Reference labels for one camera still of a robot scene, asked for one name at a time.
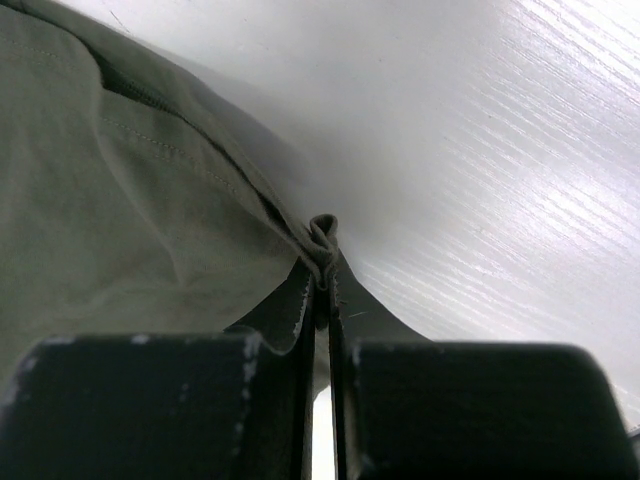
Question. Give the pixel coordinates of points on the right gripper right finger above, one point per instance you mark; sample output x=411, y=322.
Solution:
x=406, y=407

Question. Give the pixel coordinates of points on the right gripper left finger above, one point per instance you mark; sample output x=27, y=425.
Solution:
x=232, y=405

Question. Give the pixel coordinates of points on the dark olive shorts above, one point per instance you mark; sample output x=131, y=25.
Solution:
x=126, y=206

